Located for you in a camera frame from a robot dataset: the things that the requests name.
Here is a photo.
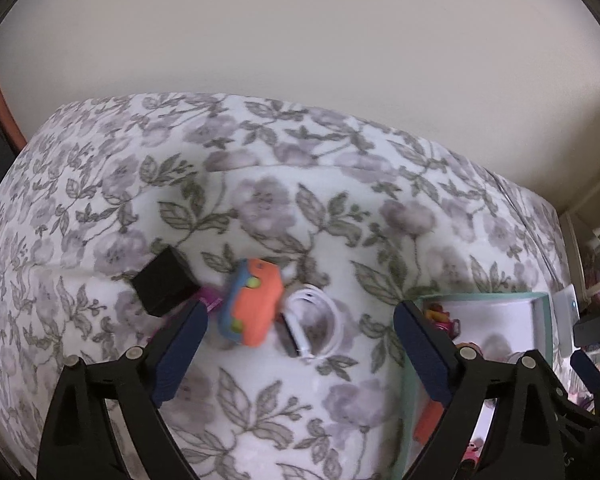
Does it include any white shelf unit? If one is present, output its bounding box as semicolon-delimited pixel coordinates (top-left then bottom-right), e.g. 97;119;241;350
559;174;600;309

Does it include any black wall charger adapter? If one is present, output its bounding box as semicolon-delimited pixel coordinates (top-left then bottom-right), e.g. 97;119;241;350
131;246;201;318

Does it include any pink smart watch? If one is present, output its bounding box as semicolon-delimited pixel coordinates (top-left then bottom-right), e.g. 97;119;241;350
460;438;483;470

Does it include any teal rimmed white box lid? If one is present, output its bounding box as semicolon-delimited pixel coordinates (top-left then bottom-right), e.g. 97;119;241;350
390;292;557;479

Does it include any white power strip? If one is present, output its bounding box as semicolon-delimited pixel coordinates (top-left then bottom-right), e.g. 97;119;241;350
552;284;580;359

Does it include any purple lighter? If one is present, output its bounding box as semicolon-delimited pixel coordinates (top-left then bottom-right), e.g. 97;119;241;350
196;286;223;313

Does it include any orange blue toy car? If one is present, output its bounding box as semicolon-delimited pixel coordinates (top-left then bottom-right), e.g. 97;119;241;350
218;258;284;348
413;400;444;444

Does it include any floral grey white blanket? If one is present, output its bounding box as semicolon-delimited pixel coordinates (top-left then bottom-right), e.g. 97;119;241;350
0;93;569;479

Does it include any black plugged charger block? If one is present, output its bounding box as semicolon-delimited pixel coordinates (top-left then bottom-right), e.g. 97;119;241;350
572;314;600;348

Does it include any white smart watch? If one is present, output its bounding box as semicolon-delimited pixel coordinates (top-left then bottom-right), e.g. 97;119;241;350
275;285;343;361

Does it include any pink yellow toy figure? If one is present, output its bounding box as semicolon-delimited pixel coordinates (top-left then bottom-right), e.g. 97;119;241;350
424;304;460;340

